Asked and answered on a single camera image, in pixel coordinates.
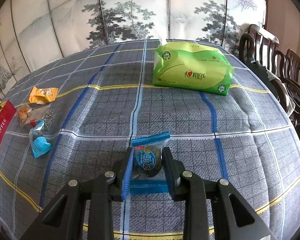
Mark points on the dark wooden chair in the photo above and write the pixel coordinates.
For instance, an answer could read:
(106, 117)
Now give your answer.
(260, 42)
(296, 65)

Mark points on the light blue snack packet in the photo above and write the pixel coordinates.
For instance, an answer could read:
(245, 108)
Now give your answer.
(40, 143)

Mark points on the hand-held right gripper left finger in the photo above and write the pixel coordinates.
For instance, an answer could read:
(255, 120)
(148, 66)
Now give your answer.
(127, 177)

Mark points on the dark cloth on chair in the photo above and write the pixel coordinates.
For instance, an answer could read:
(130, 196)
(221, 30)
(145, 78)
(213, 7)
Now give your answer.
(265, 72)

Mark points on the red and gold tin box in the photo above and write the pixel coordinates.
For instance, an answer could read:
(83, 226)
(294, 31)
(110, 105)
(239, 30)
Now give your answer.
(1, 135)

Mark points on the grey seed packet red label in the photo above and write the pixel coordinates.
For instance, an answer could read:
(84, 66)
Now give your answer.
(45, 116)

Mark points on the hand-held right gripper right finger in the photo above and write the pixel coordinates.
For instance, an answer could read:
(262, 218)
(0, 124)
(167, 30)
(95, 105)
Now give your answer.
(168, 177)

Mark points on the painted folding screen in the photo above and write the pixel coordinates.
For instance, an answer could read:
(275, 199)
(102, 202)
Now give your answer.
(65, 17)

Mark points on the green tissue pack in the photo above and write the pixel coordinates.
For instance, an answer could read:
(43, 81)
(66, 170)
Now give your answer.
(190, 65)

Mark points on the blue packet with dark ball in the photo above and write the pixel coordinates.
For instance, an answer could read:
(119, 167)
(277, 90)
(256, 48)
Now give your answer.
(147, 161)

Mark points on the clear packet of orange snacks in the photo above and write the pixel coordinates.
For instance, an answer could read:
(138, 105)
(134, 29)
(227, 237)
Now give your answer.
(23, 115)

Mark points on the yellow snack packet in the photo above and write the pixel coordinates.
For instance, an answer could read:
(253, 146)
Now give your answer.
(41, 95)

